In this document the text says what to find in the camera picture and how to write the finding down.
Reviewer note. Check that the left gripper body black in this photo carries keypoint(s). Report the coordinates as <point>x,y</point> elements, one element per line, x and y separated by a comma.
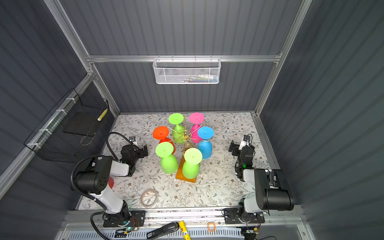
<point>142,151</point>

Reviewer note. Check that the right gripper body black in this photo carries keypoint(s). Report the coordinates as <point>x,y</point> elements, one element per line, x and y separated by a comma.
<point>234,148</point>

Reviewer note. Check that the green wine glass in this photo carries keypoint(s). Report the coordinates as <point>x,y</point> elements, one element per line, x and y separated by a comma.
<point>177,119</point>
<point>193,158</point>
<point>169,162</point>

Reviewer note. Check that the gold wire wine glass rack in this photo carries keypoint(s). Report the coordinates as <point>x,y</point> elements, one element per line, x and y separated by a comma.
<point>197,146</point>

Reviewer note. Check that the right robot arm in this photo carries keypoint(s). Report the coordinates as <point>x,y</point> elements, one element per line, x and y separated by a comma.
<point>272,191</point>

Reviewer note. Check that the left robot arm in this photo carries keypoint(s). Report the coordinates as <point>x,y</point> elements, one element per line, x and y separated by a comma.
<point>90,178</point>

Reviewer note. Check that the red wine glass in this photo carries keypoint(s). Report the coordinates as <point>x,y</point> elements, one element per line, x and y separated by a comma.
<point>161,133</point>

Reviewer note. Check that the blue wine glass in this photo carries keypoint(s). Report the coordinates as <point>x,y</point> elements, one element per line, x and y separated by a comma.
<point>205,146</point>

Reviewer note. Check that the pink wine glass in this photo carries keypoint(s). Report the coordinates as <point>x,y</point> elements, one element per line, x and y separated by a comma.
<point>195,126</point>

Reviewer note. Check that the red pencil cup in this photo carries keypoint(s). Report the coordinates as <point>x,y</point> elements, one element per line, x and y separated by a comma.
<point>111,182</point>

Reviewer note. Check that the clear tape roll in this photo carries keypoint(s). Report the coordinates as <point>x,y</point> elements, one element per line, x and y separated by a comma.
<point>149,198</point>

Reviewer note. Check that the black stapler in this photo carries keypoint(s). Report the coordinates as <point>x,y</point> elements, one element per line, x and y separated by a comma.
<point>164,230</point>

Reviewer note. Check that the black wire wall basket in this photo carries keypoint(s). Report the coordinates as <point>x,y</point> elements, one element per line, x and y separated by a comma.
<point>73,132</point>

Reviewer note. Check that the white mesh wall basket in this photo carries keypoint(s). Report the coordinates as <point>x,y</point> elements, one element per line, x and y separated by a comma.
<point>184,72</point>

